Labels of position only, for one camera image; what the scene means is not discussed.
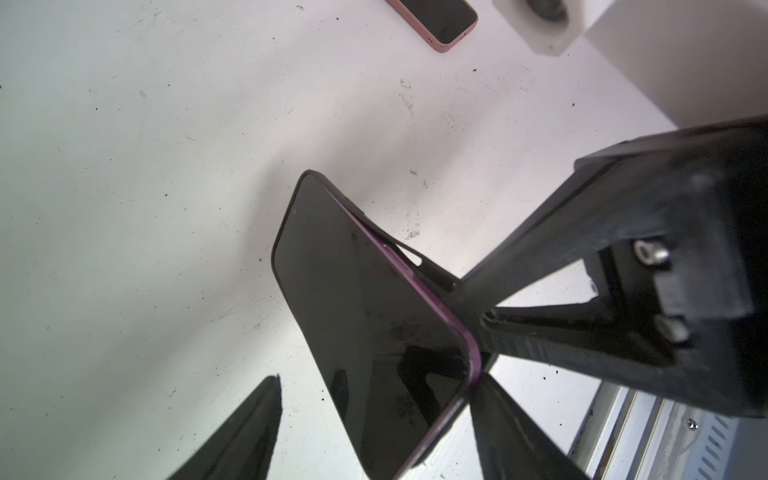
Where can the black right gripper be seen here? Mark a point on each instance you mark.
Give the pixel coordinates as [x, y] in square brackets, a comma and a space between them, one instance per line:
[676, 225]

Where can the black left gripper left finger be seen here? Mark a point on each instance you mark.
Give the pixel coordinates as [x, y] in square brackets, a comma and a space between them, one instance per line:
[242, 447]

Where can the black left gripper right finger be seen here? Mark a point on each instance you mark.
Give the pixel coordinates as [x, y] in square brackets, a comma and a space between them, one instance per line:
[510, 444]

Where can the aluminium rail front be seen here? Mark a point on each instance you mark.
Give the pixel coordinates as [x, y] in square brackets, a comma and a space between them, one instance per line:
[628, 434]

